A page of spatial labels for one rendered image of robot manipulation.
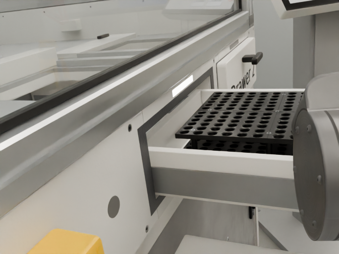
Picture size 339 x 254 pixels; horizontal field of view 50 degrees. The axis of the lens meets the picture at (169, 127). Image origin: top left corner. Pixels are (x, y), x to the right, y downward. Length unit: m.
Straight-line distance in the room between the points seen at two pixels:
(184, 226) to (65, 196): 0.33
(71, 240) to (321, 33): 1.25
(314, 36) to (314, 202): 1.26
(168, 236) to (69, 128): 0.29
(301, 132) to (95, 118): 0.21
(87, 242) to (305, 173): 0.16
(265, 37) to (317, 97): 2.00
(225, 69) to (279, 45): 1.50
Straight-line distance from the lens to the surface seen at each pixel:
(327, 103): 0.17
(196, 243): 0.49
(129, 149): 0.39
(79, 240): 0.28
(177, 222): 0.58
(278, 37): 2.16
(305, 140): 0.17
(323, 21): 1.42
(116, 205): 0.38
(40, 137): 0.28
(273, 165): 0.39
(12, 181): 0.26
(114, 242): 0.39
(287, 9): 1.19
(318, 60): 1.43
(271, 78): 2.22
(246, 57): 0.80
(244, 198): 0.42
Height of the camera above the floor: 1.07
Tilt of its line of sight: 21 degrees down
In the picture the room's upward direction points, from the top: 7 degrees counter-clockwise
